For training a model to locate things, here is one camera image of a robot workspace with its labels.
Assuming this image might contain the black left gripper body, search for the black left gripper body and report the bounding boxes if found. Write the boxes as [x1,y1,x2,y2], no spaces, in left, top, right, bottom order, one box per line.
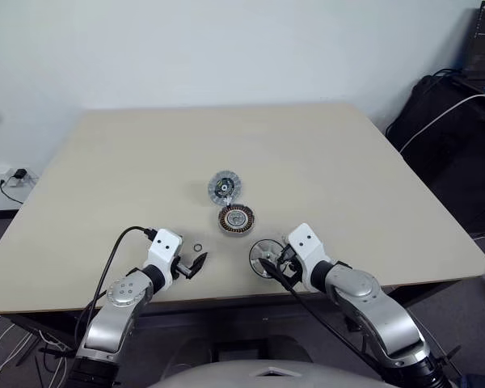
[171,252,197,280]

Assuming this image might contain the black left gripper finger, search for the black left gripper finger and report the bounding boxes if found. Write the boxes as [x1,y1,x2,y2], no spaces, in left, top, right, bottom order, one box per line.
[189,255,209,279]
[188,252,209,270]

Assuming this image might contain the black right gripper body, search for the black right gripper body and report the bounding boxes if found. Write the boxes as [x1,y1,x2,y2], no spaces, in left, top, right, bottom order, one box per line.
[276,246,306,286]

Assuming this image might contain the black rimmed silver spoked rotor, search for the black rimmed silver spoked rotor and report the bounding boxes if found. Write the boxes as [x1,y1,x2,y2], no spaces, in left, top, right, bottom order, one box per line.
[249,238,289,280]

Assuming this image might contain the grey motor stator housing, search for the grey motor stator housing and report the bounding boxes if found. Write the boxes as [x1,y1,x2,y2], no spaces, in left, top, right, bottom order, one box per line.
[217,203,259,239]

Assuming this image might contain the grey robot torso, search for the grey robot torso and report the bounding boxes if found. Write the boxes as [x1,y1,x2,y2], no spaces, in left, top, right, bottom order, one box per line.
[147,361,385,388]

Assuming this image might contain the black bag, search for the black bag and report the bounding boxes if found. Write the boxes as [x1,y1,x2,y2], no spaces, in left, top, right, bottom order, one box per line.
[386,74,485,234]

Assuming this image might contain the white power strip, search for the white power strip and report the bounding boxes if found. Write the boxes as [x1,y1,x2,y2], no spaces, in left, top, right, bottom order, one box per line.
[0,163,38,188]

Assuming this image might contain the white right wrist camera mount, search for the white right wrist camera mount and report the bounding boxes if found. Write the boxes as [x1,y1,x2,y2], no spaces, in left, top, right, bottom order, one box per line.
[286,222,331,292]

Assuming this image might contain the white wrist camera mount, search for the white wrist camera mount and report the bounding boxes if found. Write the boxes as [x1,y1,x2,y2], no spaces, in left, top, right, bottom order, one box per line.
[286,222,331,292]
[147,228,184,290]

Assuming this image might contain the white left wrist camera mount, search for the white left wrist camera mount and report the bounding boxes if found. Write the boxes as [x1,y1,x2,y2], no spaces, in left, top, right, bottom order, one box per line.
[147,228,184,290]

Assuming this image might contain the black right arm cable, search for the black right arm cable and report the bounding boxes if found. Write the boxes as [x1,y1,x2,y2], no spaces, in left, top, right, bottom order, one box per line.
[266,258,389,383]

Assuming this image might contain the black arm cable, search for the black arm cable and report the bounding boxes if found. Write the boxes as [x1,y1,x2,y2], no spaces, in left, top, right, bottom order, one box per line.
[73,226,158,348]
[266,258,389,383]

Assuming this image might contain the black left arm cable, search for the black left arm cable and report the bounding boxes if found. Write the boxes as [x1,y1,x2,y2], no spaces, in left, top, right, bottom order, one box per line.
[73,226,158,348]

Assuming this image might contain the white floor cables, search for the white floor cables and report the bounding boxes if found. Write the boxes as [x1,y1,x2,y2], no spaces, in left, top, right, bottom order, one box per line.
[0,314,78,388]

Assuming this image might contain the white cable on bag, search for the white cable on bag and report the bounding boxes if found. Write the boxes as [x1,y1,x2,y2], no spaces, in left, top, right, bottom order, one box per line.
[399,93,485,153]

